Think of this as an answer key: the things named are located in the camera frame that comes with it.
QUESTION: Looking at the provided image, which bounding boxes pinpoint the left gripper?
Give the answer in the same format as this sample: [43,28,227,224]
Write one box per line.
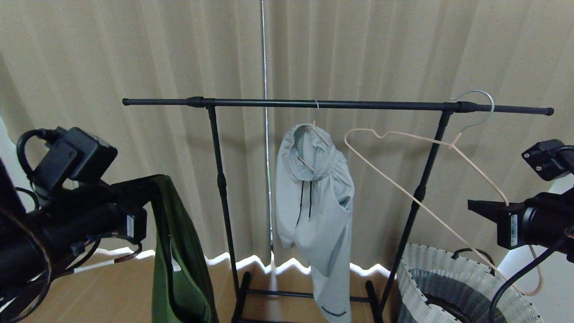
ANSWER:
[27,197,148,270]

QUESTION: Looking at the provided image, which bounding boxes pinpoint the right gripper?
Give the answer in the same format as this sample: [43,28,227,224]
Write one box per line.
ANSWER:
[468,186,574,252]

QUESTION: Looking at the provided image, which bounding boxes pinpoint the green garment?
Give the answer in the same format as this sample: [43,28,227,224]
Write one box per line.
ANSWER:
[112,175,219,323]

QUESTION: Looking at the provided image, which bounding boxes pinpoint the pink clothes hanger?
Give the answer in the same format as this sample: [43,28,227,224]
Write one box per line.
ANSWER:
[344,90,543,297]
[297,100,331,172]

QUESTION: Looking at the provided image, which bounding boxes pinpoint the pale grey shorts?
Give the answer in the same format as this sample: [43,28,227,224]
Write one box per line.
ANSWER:
[274,124,355,323]

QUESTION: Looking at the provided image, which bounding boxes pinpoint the white laundry basket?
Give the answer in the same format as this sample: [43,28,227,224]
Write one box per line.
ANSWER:
[397,244,543,323]

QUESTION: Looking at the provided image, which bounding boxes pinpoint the black clothes rack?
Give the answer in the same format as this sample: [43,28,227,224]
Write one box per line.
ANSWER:
[122,96,555,323]

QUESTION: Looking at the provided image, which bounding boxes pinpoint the beige curtain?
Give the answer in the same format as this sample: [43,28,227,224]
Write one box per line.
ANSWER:
[0,0,574,276]

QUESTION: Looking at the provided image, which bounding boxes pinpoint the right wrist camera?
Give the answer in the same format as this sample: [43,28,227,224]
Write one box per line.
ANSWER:
[522,139,574,181]

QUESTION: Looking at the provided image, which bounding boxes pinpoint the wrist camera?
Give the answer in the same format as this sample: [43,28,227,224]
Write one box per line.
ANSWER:
[34,127,118,198]
[522,139,574,181]

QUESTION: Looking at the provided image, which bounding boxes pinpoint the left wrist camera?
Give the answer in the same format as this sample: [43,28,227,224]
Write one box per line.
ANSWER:
[34,127,118,198]

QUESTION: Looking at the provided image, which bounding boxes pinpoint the black cable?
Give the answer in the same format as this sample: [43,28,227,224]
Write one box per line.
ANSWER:
[17,129,61,180]
[489,236,570,323]

